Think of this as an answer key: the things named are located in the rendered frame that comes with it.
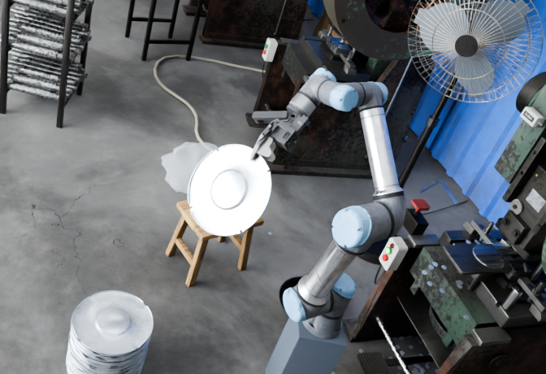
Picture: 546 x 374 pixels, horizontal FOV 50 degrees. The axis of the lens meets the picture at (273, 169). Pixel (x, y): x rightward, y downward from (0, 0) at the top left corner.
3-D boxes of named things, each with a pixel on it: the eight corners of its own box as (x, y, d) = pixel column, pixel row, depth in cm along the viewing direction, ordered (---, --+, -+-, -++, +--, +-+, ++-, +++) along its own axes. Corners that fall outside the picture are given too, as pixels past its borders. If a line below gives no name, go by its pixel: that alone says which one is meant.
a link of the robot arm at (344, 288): (352, 312, 212) (366, 287, 205) (323, 322, 205) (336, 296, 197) (333, 288, 220) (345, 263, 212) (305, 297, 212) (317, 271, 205)
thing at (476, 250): (446, 297, 218) (463, 271, 211) (427, 268, 228) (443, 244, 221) (497, 293, 229) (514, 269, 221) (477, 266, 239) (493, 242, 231)
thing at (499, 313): (500, 328, 214) (509, 318, 210) (437, 241, 246) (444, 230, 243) (559, 322, 226) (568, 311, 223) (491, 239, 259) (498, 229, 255)
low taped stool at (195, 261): (187, 289, 273) (202, 237, 254) (163, 253, 286) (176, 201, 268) (247, 270, 293) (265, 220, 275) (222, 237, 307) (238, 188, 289)
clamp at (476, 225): (485, 254, 238) (497, 235, 232) (462, 225, 250) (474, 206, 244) (496, 254, 240) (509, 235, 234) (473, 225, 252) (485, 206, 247)
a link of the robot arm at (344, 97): (370, 86, 176) (345, 78, 184) (342, 87, 169) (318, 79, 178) (366, 111, 178) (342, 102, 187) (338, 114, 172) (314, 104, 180)
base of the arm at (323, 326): (302, 334, 211) (311, 316, 205) (301, 302, 223) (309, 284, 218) (342, 341, 213) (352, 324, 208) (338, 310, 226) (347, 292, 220)
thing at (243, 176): (201, 250, 181) (200, 250, 180) (180, 167, 192) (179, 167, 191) (283, 214, 173) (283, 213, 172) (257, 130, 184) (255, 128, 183)
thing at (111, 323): (102, 370, 201) (102, 368, 200) (56, 313, 213) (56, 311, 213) (168, 330, 221) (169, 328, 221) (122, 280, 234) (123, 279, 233)
